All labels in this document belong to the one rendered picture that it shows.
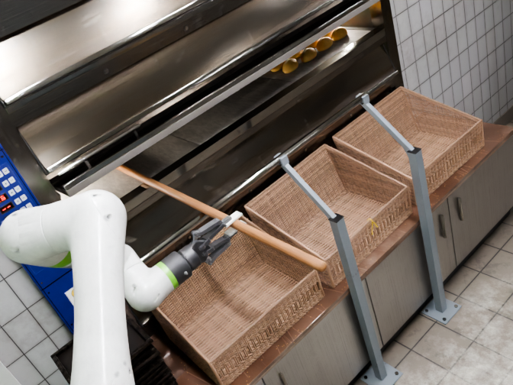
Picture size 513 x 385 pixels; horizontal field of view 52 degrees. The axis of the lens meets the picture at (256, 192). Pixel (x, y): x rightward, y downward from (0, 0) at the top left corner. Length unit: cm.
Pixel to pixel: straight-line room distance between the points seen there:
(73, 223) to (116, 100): 92
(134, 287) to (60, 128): 67
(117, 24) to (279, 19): 74
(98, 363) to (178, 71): 132
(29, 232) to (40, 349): 105
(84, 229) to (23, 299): 99
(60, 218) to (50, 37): 88
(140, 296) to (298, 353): 83
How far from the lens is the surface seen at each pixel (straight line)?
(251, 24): 230
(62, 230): 117
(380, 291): 241
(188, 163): 219
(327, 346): 228
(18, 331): 214
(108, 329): 106
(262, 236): 156
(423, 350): 271
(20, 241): 122
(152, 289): 154
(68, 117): 195
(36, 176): 194
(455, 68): 350
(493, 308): 285
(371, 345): 242
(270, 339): 209
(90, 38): 194
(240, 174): 234
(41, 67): 188
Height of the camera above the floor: 213
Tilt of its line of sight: 32 degrees down
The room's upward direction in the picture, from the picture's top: 21 degrees counter-clockwise
